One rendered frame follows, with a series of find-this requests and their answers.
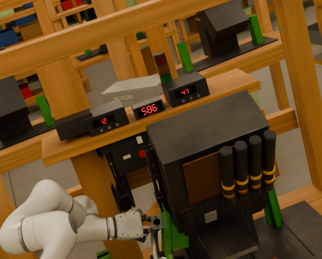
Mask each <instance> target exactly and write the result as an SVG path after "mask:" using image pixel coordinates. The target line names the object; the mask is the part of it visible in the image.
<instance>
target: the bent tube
mask: <svg viewBox="0 0 322 259"><path fill-rule="evenodd" d="M155 217H157V218H155ZM150 218H151V224H152V225H151V227H152V228H153V230H158V229H163V223H162V218H161V214H160V215H152V216H150ZM150 242H151V250H152V254H153V259H159V258H160V257H161V255H160V250H159V243H158V232H151V233H150Z"/></svg>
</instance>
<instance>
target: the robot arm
mask: <svg viewBox="0 0 322 259"><path fill-rule="evenodd" d="M142 221H148V222H151V218H150V216H147V215H145V214H144V213H143V212H142V211H141V209H137V210H135V211H133V212H127V213H122V214H118V215H115V216H114V218H112V217H103V218H100V217H99V214H98V208H97V205H96V203H95V202H94V201H93V200H92V199H91V198H90V197H89V196H86V195H81V196H77V197H74V198H73V197H72V196H71V195H70V194H69V193H68V192H67V191H65V190H64V189H63V188H62V187H61V186H60V185H59V184H58V183H56V182H55V181H53V180H49V179H44V180H41V181H39V182H38V183H37V184H36V185H35V186H34V188H33V190H32V192H31V194H30V196H29V197H28V199H27V200H26V201H25V202H24V203H23V204H22V205H21V206H19V207H18V208H17V209H16V210H14V211H13V212H12V213H11V214H10V215H9V216H8V217H7V219H6V220H5V221H4V223H3V225H2V226H1V229H0V246H1V248H2V249H3V250H4V251H5V252H7V253H9V254H14V255H18V254H25V253H29V252H33V251H38V250H42V249H43V254H42V256H41V258H40V259H67V258H68V256H69V255H70V253H71V251H72V250H73V248H74V246H75V244H77V243H87V242H97V241H106V240H110V241H111V240H113V238H116V240H122V241H134V240H137V241H140V242H142V243H144V242H145V240H146V237H147V236H148V234H149V233H151V232H158V231H159V230H160V229H158V230H153V228H152V227H151V228H149V229H143V226H142ZM143 234H144V235H143ZM142 236H143V238H141V237H142Z"/></svg>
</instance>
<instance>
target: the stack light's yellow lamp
mask: <svg viewBox="0 0 322 259"><path fill-rule="evenodd" d="M156 67H157V71H158V74H159V76H160V77H163V76H166V75H168V74H170V73H171V71H170V68H169V65H168V63H167V64H165V65H162V66H156Z"/></svg>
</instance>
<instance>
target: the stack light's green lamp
mask: <svg viewBox="0 0 322 259"><path fill-rule="evenodd" d="M159 77H160V76H159ZM160 80H161V83H168V82H170V81H172V80H173V78H172V74H171V73H170V74H168V75H166V76H163V77H160Z"/></svg>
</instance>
